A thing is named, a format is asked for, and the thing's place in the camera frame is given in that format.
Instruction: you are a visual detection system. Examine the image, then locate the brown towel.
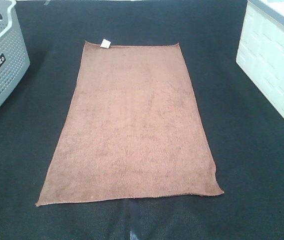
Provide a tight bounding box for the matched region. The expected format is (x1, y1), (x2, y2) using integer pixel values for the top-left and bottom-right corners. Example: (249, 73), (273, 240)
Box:
(36, 42), (223, 206)

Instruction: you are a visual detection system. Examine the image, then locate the white plastic storage bin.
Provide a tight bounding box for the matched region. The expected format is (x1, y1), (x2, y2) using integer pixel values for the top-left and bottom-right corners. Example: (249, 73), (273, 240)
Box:
(236, 0), (284, 118)

